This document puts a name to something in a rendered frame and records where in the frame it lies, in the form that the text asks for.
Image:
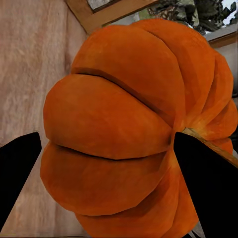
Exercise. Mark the wood fireplace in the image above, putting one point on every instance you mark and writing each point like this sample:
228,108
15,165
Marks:
234,138

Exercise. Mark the pumpkin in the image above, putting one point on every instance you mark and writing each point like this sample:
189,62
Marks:
112,125

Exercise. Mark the door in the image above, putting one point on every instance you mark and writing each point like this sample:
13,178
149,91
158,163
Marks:
217,20

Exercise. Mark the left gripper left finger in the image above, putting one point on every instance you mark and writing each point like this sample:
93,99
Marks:
17,159

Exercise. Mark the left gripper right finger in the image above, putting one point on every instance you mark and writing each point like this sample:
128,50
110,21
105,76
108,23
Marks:
213,186

